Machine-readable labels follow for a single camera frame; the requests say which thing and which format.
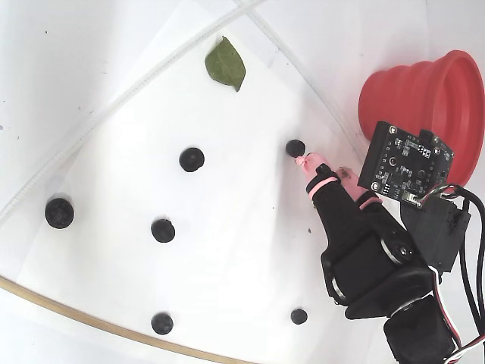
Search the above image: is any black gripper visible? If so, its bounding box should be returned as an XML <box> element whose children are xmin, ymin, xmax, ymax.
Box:
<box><xmin>294</xmin><ymin>152</ymin><xmax>443</xmax><ymax>320</ymax></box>

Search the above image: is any red collapsible silicone cup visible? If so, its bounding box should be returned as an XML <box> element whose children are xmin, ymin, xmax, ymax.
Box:
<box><xmin>358</xmin><ymin>49</ymin><xmax>485</xmax><ymax>187</ymax></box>

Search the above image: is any white paper sheet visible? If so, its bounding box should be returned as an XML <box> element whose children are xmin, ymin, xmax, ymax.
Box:
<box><xmin>0</xmin><ymin>0</ymin><xmax>402</xmax><ymax>364</ymax></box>

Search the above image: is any large green leaf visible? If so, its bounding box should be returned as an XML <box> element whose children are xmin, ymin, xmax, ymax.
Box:
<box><xmin>204</xmin><ymin>36</ymin><xmax>247</xmax><ymax>93</ymax></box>

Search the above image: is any large dark blueberry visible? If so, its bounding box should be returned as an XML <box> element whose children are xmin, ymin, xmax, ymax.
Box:
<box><xmin>44</xmin><ymin>196</ymin><xmax>76</xmax><ymax>230</ymax></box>

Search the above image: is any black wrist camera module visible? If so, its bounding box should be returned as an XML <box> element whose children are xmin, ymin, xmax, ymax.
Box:
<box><xmin>418</xmin><ymin>127</ymin><xmax>444</xmax><ymax>149</ymax></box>
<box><xmin>357</xmin><ymin>121</ymin><xmax>455</xmax><ymax>209</ymax></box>

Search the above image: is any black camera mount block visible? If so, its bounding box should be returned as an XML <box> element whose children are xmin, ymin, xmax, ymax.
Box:
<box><xmin>399</xmin><ymin>195</ymin><xmax>473</xmax><ymax>272</ymax></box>

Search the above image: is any black camera cable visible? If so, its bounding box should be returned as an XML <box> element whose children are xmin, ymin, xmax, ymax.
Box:
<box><xmin>458</xmin><ymin>200</ymin><xmax>484</xmax><ymax>331</ymax></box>
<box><xmin>449</xmin><ymin>185</ymin><xmax>485</xmax><ymax>338</ymax></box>

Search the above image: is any white red wire bundle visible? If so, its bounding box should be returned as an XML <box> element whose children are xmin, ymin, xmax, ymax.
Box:
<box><xmin>411</xmin><ymin>184</ymin><xmax>485</xmax><ymax>361</ymax></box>

